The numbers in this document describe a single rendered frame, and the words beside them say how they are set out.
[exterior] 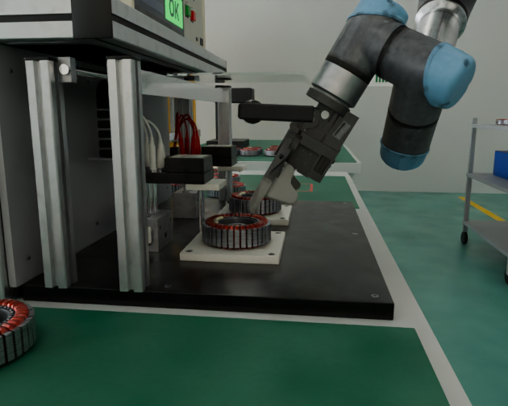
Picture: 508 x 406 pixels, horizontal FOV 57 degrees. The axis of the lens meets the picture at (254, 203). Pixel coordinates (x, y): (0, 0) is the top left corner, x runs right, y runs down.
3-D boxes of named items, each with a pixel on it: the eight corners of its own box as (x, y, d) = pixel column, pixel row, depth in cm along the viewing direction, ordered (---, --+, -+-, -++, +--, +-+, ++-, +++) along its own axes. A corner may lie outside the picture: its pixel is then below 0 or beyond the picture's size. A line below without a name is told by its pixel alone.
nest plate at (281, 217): (292, 210, 107) (292, 205, 107) (288, 225, 92) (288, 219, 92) (226, 208, 109) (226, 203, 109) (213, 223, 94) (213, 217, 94)
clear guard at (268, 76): (329, 105, 112) (330, 80, 111) (333, 103, 89) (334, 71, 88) (196, 105, 116) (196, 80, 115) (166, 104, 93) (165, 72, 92)
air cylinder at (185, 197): (205, 211, 106) (204, 187, 105) (196, 218, 98) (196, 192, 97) (182, 210, 106) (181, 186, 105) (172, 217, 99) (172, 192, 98)
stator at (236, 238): (273, 234, 82) (273, 213, 81) (267, 252, 71) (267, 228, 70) (210, 231, 83) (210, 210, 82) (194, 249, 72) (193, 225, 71)
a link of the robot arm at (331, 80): (324, 57, 66) (323, 63, 74) (307, 86, 67) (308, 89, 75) (370, 84, 66) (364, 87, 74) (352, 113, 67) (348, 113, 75)
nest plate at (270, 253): (285, 238, 83) (285, 231, 83) (279, 264, 69) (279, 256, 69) (202, 235, 85) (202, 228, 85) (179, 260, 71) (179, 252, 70)
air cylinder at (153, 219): (172, 239, 82) (172, 209, 81) (159, 252, 75) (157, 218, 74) (145, 238, 83) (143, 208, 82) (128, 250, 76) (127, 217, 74)
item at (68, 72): (197, 97, 116) (197, 84, 116) (69, 82, 56) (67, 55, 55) (190, 97, 116) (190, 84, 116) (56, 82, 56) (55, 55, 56)
